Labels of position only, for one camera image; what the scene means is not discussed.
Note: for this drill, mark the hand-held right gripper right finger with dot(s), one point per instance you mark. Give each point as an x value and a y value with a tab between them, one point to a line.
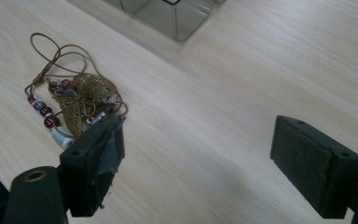
310	168

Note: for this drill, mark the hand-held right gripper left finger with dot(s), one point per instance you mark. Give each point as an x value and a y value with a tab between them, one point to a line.
87	168

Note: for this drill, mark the clear glass box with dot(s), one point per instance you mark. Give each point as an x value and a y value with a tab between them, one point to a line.
164	15

